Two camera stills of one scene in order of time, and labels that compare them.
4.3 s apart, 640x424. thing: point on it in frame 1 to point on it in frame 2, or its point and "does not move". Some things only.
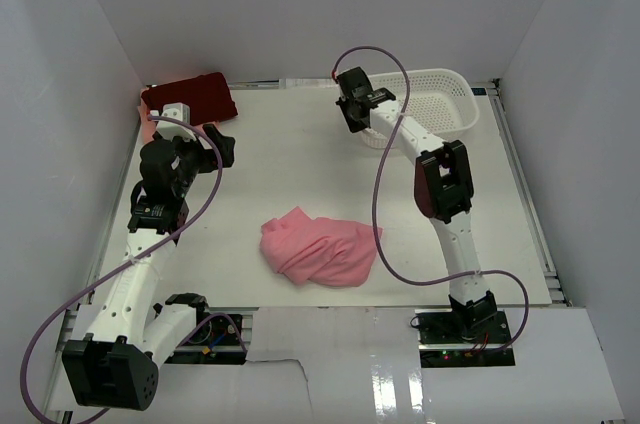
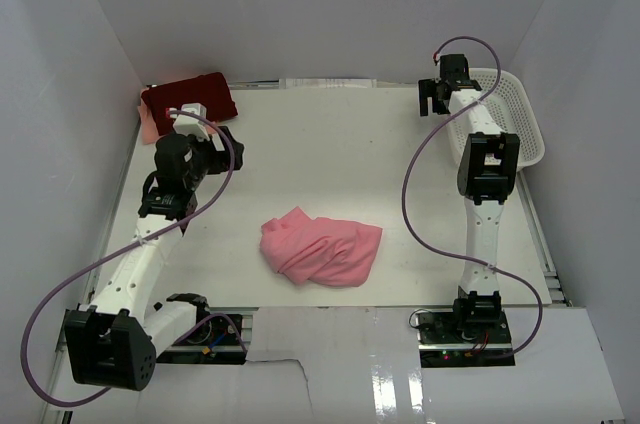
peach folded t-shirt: [148, 127] does not move
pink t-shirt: [323, 251] does not move
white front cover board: [359, 364] does not move
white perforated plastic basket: [440, 100] to [509, 107]
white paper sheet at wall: [307, 83] does not move
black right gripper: [354, 127] to [429, 88]
